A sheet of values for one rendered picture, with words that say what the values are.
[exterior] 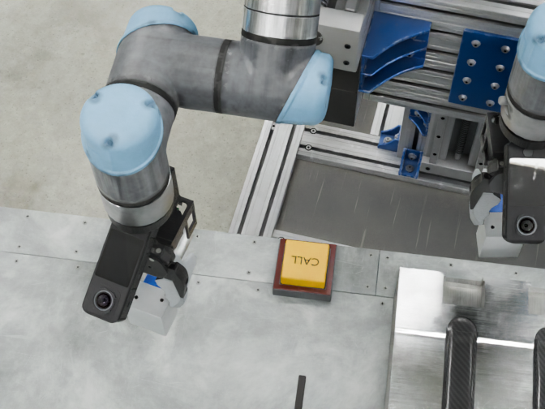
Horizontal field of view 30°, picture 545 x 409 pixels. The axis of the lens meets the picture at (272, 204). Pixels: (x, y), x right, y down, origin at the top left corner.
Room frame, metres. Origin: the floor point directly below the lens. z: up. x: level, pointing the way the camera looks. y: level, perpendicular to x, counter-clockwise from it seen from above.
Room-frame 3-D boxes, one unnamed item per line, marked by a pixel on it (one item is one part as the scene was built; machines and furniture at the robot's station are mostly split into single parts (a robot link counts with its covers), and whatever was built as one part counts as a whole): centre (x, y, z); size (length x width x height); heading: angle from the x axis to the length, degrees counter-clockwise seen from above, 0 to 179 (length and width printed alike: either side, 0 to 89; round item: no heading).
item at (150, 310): (0.57, 0.13, 0.93); 0.13 x 0.05 x 0.05; 157
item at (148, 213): (0.56, 0.14, 1.17); 0.08 x 0.08 x 0.05
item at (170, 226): (0.56, 0.14, 1.09); 0.09 x 0.08 x 0.12; 157
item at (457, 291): (0.57, -0.24, 0.87); 0.05 x 0.05 x 0.04; 81
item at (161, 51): (0.65, 0.10, 1.25); 0.11 x 0.11 x 0.08; 78
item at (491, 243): (0.67, -0.29, 0.93); 0.13 x 0.05 x 0.05; 179
